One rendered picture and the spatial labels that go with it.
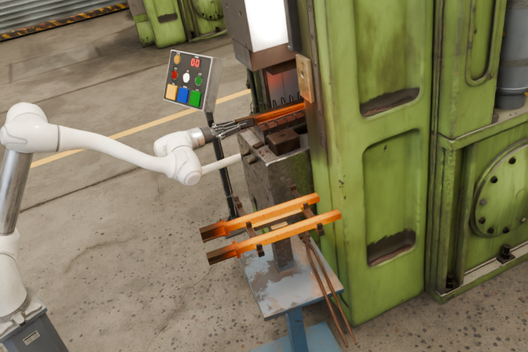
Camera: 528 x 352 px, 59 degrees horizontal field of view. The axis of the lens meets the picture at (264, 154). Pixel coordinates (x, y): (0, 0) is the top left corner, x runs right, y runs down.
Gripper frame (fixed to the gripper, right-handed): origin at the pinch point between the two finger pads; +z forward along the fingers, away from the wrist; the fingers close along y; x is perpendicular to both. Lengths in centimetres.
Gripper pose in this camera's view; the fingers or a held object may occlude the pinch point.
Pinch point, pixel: (245, 122)
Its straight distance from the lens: 207.6
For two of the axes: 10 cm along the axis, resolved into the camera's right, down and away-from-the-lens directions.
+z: 9.1, -3.2, 2.8
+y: 4.0, 4.3, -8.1
